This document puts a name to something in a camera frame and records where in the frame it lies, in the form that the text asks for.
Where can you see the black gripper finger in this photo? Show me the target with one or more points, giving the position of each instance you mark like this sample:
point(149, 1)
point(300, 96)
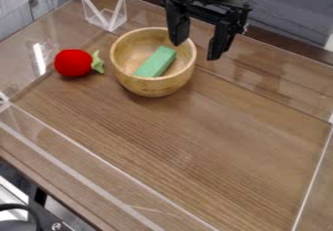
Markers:
point(177, 22)
point(221, 40)

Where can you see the green rectangular block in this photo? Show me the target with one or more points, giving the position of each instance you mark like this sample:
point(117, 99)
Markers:
point(157, 62)

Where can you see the red plush strawberry toy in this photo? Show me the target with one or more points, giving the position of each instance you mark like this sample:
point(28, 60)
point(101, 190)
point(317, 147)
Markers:
point(75, 63)

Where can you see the black table leg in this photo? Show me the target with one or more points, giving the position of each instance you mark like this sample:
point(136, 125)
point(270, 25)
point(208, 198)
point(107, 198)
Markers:
point(36, 201)

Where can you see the clear acrylic corner bracket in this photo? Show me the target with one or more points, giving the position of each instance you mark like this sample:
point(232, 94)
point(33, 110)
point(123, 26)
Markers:
point(107, 19)

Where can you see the clear acrylic tray wall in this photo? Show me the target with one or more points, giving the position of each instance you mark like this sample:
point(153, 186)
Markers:
point(103, 194)

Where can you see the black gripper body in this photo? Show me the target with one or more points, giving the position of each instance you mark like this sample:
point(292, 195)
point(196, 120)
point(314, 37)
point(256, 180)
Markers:
point(216, 10)

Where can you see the wooden bowl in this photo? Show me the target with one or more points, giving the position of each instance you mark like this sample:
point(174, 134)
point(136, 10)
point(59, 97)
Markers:
point(132, 49)

